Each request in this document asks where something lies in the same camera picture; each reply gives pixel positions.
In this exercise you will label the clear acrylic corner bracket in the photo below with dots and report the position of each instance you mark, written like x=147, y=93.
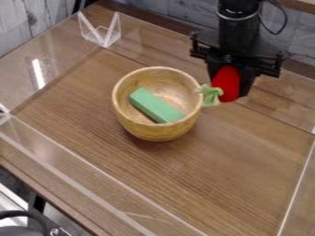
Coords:
x=101, y=35

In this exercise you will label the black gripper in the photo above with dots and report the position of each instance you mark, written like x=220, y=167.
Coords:
x=236, y=45

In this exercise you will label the green rectangular block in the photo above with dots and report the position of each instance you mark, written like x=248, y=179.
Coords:
x=153, y=107

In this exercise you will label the wooden bowl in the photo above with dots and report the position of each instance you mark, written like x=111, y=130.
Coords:
x=175, y=87

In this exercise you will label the clear acrylic tray wall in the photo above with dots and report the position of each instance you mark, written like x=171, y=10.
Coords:
x=105, y=206

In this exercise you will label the red plush fruit green stem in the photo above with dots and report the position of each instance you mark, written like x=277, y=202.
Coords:
x=223, y=89

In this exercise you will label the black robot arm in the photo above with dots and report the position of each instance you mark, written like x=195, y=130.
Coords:
x=241, y=8

